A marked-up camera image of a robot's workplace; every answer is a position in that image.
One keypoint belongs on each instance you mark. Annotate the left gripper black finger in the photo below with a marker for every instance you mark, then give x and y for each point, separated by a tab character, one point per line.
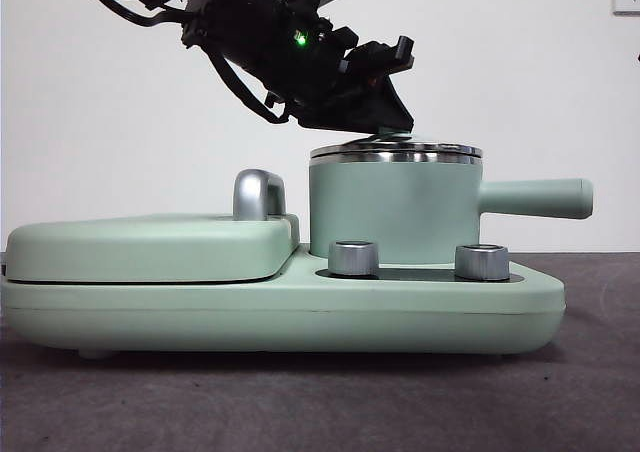
340	114
392	109

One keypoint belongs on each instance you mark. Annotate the glass lid with green knob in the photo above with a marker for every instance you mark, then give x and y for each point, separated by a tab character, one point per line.
440	149

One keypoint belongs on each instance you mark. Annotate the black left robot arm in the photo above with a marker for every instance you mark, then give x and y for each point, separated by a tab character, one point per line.
255	22

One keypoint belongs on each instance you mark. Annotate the silver control knob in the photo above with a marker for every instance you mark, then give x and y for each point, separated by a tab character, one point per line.
481	263
352	259

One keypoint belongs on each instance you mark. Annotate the mint green breakfast machine base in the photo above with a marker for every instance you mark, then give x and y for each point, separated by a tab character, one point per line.
350	317

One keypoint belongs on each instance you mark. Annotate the mint green hinged griddle cover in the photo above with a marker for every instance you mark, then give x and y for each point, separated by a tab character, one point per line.
150	247

